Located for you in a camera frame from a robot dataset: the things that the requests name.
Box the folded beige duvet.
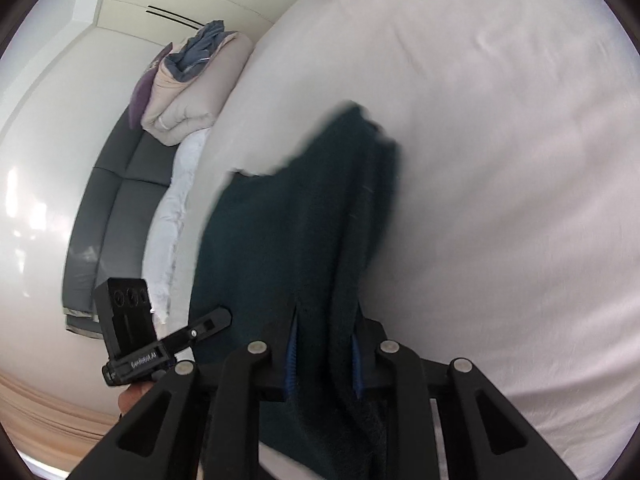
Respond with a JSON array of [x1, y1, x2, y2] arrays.
[[140, 32, 254, 146]]

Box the purple pillow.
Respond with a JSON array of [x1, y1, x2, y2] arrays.
[[128, 42, 174, 129]]

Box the white pillow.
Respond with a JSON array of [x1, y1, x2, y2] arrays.
[[142, 128, 210, 327]]

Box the blue grey folded blanket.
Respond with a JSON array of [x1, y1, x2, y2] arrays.
[[163, 21, 235, 82]]

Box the person left hand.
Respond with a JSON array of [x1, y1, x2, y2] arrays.
[[117, 382, 155, 417]]

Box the white bed sheet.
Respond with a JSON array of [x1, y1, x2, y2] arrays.
[[171, 0, 639, 479]]

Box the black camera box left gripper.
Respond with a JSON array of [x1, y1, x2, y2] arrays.
[[93, 278, 157, 360]]

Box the dark green knit sweater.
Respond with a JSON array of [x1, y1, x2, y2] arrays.
[[189, 104, 398, 479]]

